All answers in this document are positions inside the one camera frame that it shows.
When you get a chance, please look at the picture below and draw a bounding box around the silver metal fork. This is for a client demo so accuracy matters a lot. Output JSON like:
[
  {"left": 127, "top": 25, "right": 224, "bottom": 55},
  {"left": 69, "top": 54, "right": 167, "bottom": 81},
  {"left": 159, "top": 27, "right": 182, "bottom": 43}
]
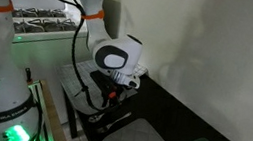
[{"left": 95, "top": 107, "right": 132, "bottom": 139}]

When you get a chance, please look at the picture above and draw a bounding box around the white checkered dish cloth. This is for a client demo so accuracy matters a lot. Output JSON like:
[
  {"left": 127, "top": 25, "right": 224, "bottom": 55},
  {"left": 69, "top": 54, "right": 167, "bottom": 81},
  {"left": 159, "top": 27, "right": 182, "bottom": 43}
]
[{"left": 132, "top": 62, "right": 150, "bottom": 82}]

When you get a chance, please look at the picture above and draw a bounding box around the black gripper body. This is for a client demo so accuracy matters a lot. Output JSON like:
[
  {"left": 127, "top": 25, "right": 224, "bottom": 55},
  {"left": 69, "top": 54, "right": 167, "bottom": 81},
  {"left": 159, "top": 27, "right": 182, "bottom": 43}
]
[{"left": 86, "top": 69, "right": 131, "bottom": 107}]

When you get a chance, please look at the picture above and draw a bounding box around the orange strap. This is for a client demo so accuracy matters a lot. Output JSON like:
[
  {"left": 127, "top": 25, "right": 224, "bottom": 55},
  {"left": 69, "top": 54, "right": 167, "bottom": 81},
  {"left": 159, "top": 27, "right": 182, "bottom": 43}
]
[{"left": 80, "top": 6, "right": 106, "bottom": 24}]

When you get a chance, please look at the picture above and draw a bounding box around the wooden rail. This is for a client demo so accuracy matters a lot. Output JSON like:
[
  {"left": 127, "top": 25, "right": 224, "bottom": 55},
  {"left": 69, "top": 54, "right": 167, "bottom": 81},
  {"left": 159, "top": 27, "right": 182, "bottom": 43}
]
[{"left": 30, "top": 79, "right": 80, "bottom": 141}]

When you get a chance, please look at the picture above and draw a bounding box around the black table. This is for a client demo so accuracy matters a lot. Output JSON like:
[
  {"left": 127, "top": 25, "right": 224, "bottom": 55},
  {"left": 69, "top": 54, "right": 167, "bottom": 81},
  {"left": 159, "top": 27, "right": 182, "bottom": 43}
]
[{"left": 51, "top": 60, "right": 247, "bottom": 141}]

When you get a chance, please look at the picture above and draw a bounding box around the grey woven placemat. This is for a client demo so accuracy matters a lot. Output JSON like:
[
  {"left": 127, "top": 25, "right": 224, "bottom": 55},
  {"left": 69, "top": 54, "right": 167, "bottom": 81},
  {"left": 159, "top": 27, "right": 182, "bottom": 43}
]
[{"left": 51, "top": 54, "right": 142, "bottom": 122}]

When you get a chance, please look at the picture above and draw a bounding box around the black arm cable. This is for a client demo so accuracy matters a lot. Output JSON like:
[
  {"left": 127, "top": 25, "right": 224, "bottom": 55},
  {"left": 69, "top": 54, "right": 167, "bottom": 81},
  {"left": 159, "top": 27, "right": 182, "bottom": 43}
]
[{"left": 22, "top": 0, "right": 126, "bottom": 113}]

